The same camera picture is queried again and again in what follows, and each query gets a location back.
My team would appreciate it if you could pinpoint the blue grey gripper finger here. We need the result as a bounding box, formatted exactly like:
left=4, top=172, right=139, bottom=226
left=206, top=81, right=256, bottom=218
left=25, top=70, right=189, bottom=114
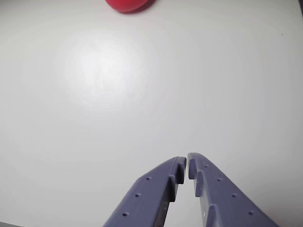
left=102, top=156, right=187, bottom=227
left=187, top=152, right=282, bottom=227

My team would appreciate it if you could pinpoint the red ball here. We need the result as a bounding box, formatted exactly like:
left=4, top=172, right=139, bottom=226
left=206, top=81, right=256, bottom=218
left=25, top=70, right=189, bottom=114
left=105, top=0, right=148, bottom=13

